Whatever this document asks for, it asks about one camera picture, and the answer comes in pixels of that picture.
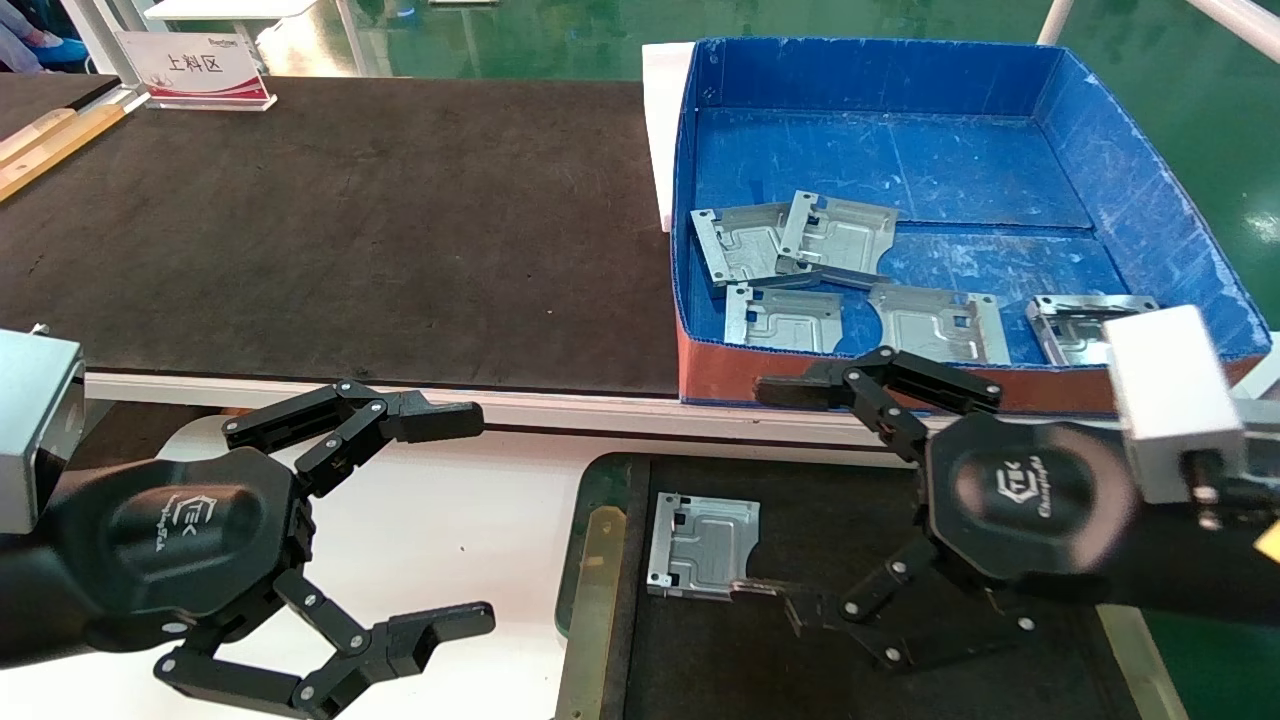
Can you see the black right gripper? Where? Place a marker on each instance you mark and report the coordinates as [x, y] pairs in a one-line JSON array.
[[1030, 495]]

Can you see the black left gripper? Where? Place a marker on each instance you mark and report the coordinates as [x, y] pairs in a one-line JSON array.
[[190, 540]]

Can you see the stamped metal bracket part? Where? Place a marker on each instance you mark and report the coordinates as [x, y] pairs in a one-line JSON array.
[[700, 545], [930, 325], [1070, 335], [845, 240], [735, 245], [785, 320]]

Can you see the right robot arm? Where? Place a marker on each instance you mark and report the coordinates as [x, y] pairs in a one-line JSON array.
[[1190, 580]]

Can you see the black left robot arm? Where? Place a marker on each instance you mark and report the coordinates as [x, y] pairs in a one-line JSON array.
[[30, 600]]

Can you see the black tray container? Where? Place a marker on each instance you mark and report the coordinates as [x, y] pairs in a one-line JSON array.
[[720, 670]]

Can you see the black table mat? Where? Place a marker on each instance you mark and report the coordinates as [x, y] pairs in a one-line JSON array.
[[350, 230]]

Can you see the blue corrugated plastic box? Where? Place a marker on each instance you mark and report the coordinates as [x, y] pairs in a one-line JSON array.
[[900, 150]]

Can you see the white red sign card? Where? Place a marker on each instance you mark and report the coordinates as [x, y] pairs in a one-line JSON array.
[[195, 65]]

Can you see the wooden strip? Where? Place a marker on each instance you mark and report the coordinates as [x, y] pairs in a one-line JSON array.
[[60, 150]]

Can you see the pale beige strip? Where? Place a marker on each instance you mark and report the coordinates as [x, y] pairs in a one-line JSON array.
[[35, 130]]

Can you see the white aluminium table frame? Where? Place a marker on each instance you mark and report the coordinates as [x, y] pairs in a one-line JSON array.
[[500, 405]]

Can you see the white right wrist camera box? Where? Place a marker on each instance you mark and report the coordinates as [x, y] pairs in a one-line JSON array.
[[1170, 400]]

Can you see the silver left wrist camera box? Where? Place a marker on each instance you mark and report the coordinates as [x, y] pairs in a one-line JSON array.
[[30, 430]]

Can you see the white frame tube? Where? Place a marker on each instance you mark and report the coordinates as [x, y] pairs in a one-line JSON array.
[[1055, 20], [1240, 25]]

